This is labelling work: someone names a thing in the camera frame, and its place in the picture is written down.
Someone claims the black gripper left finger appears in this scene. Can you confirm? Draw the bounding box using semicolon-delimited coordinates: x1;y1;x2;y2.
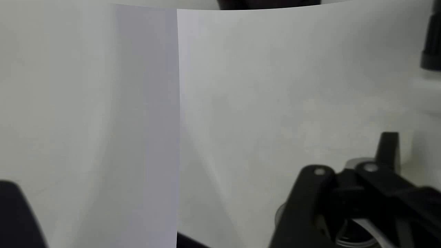
0;181;48;248

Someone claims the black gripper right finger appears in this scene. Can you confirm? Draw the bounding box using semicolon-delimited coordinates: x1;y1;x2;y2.
422;0;441;71

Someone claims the green label spray bottle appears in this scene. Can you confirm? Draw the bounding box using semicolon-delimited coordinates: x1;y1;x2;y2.
269;133;441;248

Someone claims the white double basin sink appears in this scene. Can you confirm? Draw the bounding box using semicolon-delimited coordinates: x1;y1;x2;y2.
0;0;440;248

